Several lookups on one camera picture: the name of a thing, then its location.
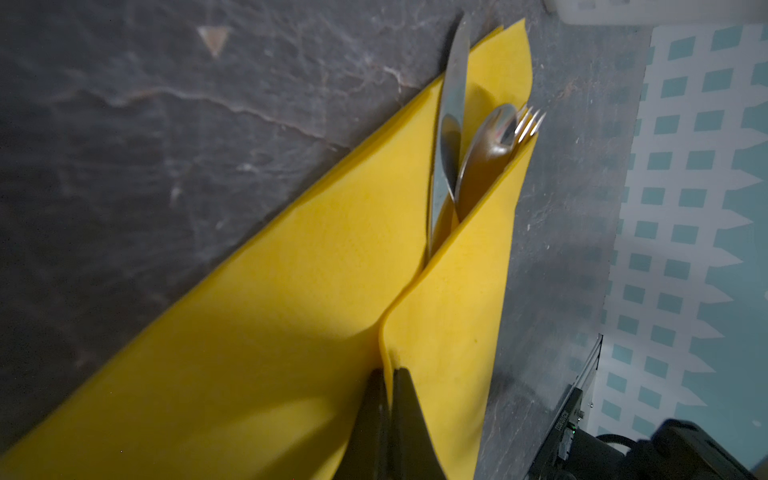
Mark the silver fork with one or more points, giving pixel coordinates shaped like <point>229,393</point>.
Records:
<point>528,124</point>

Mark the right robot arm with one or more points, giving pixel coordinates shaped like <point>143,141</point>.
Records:
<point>677,449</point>

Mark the silver table knife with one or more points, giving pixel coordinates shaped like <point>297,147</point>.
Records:
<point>448,133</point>

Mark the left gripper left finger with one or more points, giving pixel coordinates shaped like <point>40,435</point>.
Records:
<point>367,452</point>

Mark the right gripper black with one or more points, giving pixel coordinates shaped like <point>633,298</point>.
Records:
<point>569,451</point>

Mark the white perforated plastic basket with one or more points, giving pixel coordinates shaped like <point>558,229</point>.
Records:
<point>658,12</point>

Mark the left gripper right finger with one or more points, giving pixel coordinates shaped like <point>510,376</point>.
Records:
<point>412,452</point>

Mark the silver spoon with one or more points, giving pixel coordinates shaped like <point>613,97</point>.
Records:
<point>485,158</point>

